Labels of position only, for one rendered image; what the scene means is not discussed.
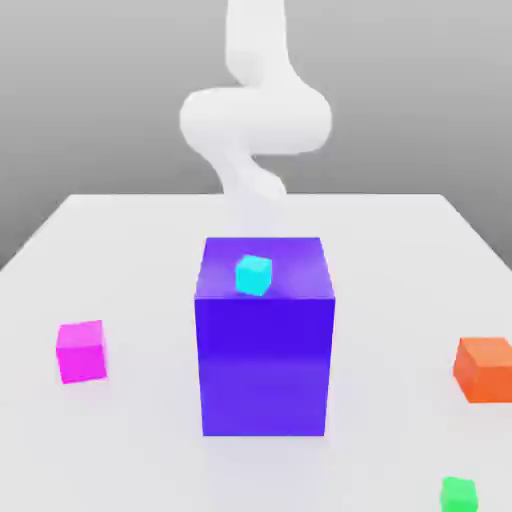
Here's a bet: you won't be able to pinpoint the small magenta cube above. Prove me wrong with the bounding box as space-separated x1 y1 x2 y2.
55 319 109 386

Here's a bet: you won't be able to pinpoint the large purple box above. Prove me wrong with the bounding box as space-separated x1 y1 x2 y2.
193 236 336 438

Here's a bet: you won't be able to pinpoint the small orange cube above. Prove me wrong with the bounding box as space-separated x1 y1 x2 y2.
452 336 512 404

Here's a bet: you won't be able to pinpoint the small cyan cube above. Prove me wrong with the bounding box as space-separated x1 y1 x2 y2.
234 254 274 298

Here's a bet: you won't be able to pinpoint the small green cube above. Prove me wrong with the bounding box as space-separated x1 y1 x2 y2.
439 476 479 512

